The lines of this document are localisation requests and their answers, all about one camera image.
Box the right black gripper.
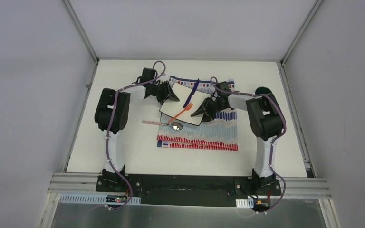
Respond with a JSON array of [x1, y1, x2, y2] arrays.
[[191, 97, 225, 123]]

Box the white square plate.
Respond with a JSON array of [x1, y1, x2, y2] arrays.
[[159, 82, 210, 126]]

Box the patterned cloth napkin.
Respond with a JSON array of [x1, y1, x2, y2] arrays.
[[156, 75, 239, 152]]

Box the dark blue plastic knife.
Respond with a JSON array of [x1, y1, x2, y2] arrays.
[[183, 79, 200, 108]]

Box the dark green mug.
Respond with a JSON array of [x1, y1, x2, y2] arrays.
[[255, 86, 272, 95]]

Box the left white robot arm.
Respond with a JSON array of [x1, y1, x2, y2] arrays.
[[94, 67, 179, 192]]

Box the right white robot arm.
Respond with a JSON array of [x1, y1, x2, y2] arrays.
[[191, 82, 286, 195]]

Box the orange plastic fork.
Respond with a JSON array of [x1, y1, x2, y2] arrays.
[[167, 103, 193, 124]]

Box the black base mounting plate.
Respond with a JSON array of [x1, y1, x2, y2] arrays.
[[96, 171, 283, 207]]

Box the silver spoon pink handle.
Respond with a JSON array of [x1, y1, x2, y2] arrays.
[[142, 121, 183, 131]]

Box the right white cable duct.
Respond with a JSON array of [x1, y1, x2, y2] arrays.
[[235, 198, 254, 209]]

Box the white cable duct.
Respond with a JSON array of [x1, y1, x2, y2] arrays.
[[235, 198, 254, 209], [59, 193, 127, 206]]

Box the left white cable duct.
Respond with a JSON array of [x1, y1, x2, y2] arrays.
[[59, 193, 127, 206]]

